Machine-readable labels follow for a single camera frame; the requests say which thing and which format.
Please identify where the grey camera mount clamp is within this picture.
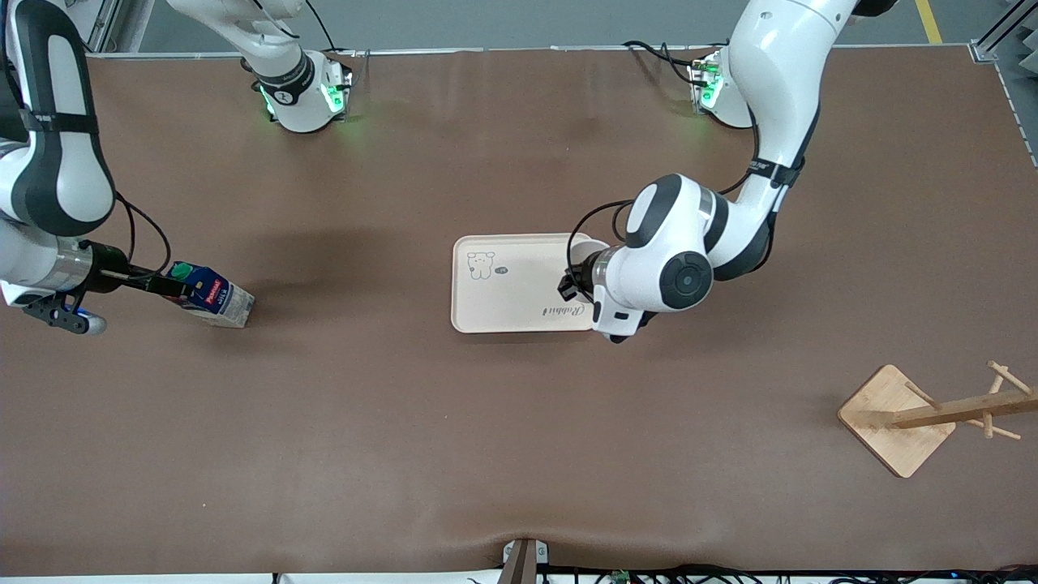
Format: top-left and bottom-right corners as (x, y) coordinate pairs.
(501, 538), (550, 584)

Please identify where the wooden mug stand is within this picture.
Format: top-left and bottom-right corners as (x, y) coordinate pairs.
(837, 359), (1038, 479)

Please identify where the black base power cable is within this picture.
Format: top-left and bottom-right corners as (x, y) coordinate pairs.
(623, 39), (702, 90)
(304, 0), (341, 54)

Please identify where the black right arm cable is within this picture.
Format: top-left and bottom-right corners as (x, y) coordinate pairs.
(114, 191), (173, 281)

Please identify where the beige plastic tray bear print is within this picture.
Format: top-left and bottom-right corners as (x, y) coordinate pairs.
(451, 233), (601, 334)

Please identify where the brown table mat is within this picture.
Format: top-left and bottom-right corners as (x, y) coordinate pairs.
(0, 47), (1038, 578)

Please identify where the blue milk carton green cap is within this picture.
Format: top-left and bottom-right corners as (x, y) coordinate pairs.
(166, 261), (255, 329)

